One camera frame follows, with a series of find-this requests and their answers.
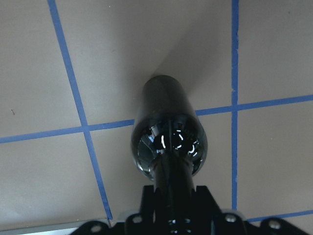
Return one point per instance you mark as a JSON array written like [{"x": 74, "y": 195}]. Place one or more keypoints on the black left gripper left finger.
[{"x": 147, "y": 210}]

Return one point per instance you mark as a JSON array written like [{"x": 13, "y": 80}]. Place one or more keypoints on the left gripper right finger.
[{"x": 205, "y": 206}]

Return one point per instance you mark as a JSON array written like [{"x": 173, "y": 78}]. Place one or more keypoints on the dark wine bottle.
[{"x": 169, "y": 146}]

